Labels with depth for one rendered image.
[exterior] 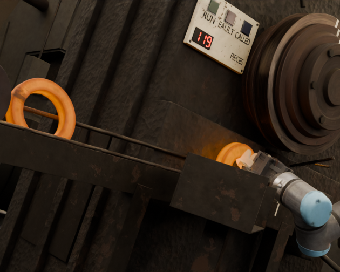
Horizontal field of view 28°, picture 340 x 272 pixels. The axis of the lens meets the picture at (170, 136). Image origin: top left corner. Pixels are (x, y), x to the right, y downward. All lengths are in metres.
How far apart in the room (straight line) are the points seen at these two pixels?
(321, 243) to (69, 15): 4.72
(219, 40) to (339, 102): 0.44
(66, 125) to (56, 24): 4.75
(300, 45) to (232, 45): 0.21
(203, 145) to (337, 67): 0.51
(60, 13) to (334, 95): 4.53
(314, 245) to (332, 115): 0.49
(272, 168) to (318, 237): 0.24
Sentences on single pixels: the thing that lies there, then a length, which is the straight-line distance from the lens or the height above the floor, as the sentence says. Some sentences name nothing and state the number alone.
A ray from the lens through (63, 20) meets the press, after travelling 6.40.
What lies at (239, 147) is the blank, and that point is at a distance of 2.10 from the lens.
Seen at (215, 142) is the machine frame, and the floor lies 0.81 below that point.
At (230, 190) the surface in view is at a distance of 1.60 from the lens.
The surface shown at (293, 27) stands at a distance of 2.19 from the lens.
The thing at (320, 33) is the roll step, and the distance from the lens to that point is 2.25.
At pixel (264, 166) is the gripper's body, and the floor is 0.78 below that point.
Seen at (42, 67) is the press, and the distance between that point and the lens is 6.22.
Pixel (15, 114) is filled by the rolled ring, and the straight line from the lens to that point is 1.66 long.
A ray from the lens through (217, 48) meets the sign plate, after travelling 2.14.
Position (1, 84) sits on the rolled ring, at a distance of 1.62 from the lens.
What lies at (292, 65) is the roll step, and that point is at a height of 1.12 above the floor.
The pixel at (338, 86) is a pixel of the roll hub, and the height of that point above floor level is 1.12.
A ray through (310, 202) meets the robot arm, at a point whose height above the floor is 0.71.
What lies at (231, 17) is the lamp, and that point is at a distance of 2.17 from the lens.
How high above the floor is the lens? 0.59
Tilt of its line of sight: 5 degrees up
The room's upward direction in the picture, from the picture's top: 19 degrees clockwise
